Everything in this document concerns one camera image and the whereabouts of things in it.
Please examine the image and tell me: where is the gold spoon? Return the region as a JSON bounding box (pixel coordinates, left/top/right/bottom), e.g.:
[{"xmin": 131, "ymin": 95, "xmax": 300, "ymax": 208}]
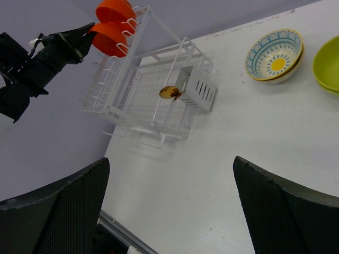
[
  {"xmin": 174, "ymin": 91, "xmax": 185, "ymax": 101},
  {"xmin": 159, "ymin": 86, "xmax": 181, "ymax": 99}
]

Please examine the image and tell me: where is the blue sun patterned bowl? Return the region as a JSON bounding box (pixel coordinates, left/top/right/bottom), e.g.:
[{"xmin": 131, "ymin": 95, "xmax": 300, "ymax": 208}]
[{"xmin": 245, "ymin": 29, "xmax": 304, "ymax": 81}]

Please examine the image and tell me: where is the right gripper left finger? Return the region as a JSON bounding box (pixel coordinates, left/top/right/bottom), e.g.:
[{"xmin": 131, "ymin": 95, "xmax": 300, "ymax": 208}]
[{"xmin": 1, "ymin": 158, "xmax": 110, "ymax": 253}]

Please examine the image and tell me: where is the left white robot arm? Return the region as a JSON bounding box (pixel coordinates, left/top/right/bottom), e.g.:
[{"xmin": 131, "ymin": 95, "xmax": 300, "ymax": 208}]
[{"xmin": 1, "ymin": 23, "xmax": 96, "ymax": 121}]

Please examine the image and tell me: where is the grey cutlery holder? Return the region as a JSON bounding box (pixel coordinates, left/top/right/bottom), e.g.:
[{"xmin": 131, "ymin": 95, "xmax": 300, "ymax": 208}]
[{"xmin": 174, "ymin": 66, "xmax": 217, "ymax": 112}]

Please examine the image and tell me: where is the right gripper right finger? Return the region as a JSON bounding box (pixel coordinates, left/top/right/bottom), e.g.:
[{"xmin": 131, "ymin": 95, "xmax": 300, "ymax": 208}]
[{"xmin": 233, "ymin": 156, "xmax": 338, "ymax": 253}]

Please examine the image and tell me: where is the white wire dish rack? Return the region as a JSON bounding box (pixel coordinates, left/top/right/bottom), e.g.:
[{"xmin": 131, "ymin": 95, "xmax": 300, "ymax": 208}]
[{"xmin": 81, "ymin": 6, "xmax": 213, "ymax": 148}]

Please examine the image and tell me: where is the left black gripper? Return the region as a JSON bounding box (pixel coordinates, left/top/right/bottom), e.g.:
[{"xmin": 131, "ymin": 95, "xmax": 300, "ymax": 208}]
[{"xmin": 29, "ymin": 22, "xmax": 97, "ymax": 75}]

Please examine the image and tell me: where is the orange flower patterned bowl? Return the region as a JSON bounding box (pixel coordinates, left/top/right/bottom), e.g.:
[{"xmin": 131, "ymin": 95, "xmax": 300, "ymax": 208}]
[{"xmin": 255, "ymin": 46, "xmax": 305, "ymax": 84}]

